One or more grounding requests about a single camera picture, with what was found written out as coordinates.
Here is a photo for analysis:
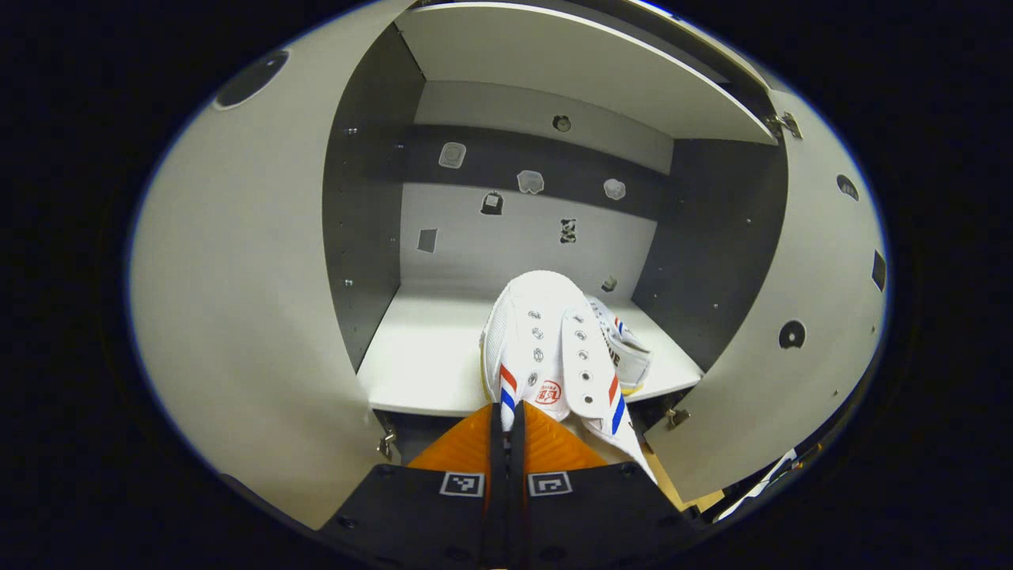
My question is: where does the white shoe cabinet door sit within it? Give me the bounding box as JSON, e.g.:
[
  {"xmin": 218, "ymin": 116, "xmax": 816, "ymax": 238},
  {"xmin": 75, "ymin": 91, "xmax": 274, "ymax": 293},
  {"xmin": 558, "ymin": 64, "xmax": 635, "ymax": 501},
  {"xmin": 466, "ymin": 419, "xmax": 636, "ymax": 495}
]
[
  {"xmin": 131, "ymin": 0, "xmax": 416, "ymax": 531},
  {"xmin": 645, "ymin": 91, "xmax": 889, "ymax": 504}
]

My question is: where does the white striped canvas shoe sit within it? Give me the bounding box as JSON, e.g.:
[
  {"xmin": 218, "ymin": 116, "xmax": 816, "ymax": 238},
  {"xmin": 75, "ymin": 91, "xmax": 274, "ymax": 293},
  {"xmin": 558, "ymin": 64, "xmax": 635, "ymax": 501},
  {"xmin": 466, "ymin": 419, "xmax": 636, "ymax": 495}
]
[
  {"xmin": 480, "ymin": 271, "xmax": 658, "ymax": 484},
  {"xmin": 586, "ymin": 294, "xmax": 654, "ymax": 397}
]

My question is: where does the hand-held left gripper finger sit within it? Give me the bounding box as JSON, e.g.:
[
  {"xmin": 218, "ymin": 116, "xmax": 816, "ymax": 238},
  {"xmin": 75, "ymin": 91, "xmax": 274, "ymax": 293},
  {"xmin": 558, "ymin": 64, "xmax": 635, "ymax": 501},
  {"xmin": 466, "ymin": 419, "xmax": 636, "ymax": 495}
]
[
  {"xmin": 506, "ymin": 402, "xmax": 701, "ymax": 567},
  {"xmin": 321, "ymin": 402, "xmax": 507, "ymax": 567}
]

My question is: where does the white shoe cabinet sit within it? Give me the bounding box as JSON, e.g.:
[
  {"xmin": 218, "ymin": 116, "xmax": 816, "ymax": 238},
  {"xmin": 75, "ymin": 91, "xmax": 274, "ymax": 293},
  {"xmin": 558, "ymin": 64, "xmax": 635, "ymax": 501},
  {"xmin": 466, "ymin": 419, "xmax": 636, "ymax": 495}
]
[{"xmin": 321, "ymin": 0, "xmax": 792, "ymax": 468}]

